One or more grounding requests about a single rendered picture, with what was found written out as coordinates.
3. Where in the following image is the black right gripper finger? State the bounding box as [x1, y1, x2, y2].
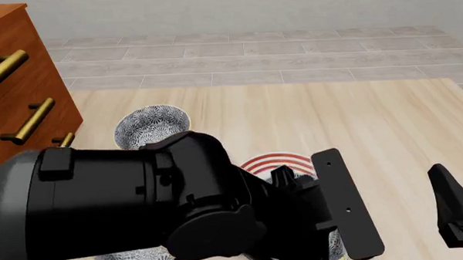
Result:
[427, 161, 463, 232]

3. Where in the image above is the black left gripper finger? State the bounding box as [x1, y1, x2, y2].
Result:
[270, 164, 298, 191]

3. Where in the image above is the white plate with red rings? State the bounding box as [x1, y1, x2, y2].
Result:
[238, 150, 319, 185]

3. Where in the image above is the flat black plate on stalk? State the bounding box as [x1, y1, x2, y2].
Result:
[310, 146, 387, 260]

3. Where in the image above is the wooden cabinet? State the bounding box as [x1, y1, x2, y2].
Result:
[0, 1, 86, 174]

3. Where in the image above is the long brass drawer handle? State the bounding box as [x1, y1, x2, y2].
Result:
[51, 132, 77, 150]
[0, 49, 32, 97]
[0, 96, 58, 147]

